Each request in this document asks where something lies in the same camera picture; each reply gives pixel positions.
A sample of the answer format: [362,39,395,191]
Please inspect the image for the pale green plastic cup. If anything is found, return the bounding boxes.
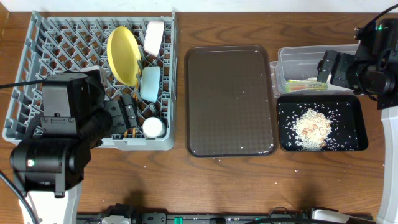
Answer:
[142,117,166,139]

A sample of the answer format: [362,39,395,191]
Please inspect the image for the light blue plastic bowl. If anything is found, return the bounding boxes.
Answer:
[140,66,160,103]

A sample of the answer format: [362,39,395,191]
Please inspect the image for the yellow plastic plate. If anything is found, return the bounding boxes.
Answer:
[107,26,141,86]

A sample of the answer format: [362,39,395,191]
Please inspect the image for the rice food leftovers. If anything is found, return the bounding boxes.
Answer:
[278,102,359,151]

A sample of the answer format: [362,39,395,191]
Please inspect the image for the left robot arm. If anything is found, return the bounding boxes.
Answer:
[8,66,139,223]

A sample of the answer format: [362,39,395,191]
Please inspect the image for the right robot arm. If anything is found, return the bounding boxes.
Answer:
[317,18,397,223]

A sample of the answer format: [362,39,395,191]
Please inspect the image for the clear plastic waste bin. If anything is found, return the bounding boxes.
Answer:
[269,44,358,98]

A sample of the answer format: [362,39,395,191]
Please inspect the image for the black waste tray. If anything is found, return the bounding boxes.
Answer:
[276,95,369,152]

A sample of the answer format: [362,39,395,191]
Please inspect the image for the green printed wrapper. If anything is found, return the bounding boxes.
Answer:
[285,80,328,93]

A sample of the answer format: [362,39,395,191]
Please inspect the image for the grey plastic dish rack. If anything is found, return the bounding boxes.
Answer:
[15,12,179,151]

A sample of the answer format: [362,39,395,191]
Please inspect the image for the dark brown serving tray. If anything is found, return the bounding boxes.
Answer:
[185,45,279,158]

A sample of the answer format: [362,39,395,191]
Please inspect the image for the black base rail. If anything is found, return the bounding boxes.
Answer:
[76,203,376,224]

